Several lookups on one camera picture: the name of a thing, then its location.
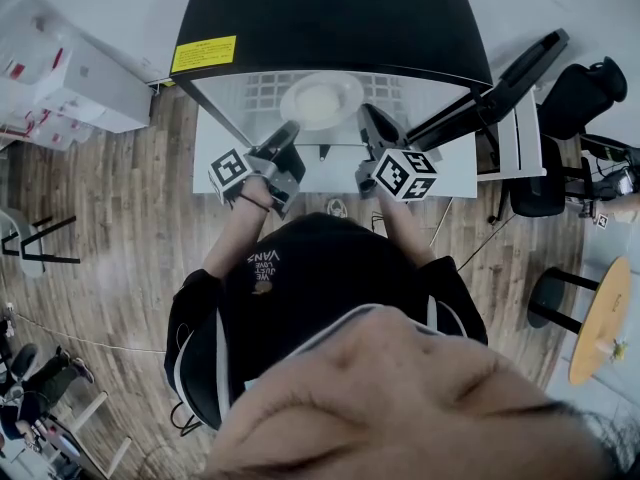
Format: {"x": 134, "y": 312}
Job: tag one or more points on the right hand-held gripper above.
{"x": 402, "y": 175}

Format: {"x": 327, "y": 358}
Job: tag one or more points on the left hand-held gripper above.
{"x": 230, "y": 173}

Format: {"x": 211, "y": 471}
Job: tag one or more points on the white round plate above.
{"x": 350, "y": 93}

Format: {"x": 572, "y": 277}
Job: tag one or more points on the black mini fridge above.
{"x": 330, "y": 23}

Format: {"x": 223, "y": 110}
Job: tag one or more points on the person's right forearm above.
{"x": 405, "y": 233}

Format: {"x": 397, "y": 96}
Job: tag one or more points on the person's left forearm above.
{"x": 237, "y": 238}

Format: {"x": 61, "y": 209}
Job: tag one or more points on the black wrist band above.
{"x": 255, "y": 202}

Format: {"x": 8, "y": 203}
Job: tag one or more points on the person's grey sneaker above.
{"x": 336, "y": 208}

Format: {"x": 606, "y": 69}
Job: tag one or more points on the person's black shirt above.
{"x": 320, "y": 278}

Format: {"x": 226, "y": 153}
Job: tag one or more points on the white water dispenser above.
{"x": 100, "y": 93}

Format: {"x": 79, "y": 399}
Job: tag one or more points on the black office chair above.
{"x": 575, "y": 98}

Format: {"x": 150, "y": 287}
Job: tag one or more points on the clear boxes with red clips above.
{"x": 50, "y": 128}

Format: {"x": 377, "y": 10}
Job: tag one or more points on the black round stool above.
{"x": 545, "y": 295}

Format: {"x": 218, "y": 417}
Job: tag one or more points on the grey chair with black legs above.
{"x": 22, "y": 248}

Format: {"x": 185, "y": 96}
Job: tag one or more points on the person's head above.
{"x": 425, "y": 408}

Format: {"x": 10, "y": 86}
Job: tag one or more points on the round wooden table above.
{"x": 602, "y": 318}

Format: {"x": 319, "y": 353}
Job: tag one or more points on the small flower vase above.
{"x": 612, "y": 348}

